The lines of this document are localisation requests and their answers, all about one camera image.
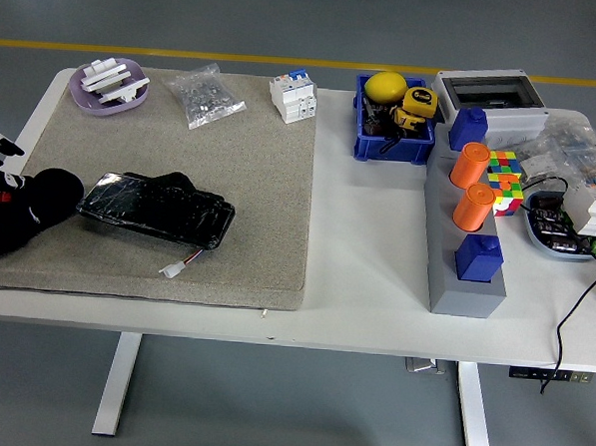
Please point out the black glossy panel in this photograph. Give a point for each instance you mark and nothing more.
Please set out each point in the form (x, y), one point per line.
(154, 208)

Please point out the black table control panel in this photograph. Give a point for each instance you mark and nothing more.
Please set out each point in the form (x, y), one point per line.
(550, 374)

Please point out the purple bowl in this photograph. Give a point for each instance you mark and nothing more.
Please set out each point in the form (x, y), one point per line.
(92, 100)

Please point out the grey-brown mat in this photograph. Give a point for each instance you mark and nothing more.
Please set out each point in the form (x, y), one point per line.
(182, 147)

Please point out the clear bag of screws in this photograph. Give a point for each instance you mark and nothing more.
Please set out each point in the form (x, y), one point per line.
(202, 95)

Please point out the white table leg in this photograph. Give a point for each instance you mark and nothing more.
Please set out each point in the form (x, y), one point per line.
(114, 383)
(475, 417)

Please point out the brown part in bin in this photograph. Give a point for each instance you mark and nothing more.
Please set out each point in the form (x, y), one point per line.
(373, 123)

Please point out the yellow ball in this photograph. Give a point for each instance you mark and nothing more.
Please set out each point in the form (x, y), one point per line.
(384, 87)

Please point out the blue plastic bin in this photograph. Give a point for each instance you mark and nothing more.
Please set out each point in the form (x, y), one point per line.
(392, 148)

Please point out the yellow black tool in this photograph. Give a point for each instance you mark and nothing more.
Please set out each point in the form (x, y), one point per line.
(407, 120)

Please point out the yellow tape measure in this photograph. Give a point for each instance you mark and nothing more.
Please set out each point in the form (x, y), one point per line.
(422, 100)

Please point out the blue block with knob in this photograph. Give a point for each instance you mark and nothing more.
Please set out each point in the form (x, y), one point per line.
(468, 129)
(478, 260)

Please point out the orange cylinder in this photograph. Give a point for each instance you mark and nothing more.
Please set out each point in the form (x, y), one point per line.
(468, 164)
(473, 207)

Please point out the grey block holder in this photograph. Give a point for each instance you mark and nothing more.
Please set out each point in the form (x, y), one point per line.
(466, 297)

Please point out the colourful puzzle cube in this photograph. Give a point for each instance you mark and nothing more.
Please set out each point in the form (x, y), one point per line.
(505, 184)

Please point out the black electronic components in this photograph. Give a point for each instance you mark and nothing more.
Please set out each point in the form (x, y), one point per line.
(550, 221)

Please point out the blue-grey bowl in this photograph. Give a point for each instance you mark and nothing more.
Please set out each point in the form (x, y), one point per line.
(551, 248)

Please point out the clear bags of components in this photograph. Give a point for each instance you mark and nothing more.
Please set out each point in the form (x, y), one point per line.
(572, 147)

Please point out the white plastic bracket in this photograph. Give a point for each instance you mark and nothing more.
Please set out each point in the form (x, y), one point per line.
(127, 90)
(102, 67)
(108, 79)

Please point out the white circuit breaker blue switch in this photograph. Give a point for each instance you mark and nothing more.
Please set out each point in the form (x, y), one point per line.
(292, 100)

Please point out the silver bracket under table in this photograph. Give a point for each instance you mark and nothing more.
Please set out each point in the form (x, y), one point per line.
(424, 365)

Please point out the grey enclosure box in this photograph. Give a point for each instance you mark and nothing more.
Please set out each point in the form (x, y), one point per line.
(508, 119)

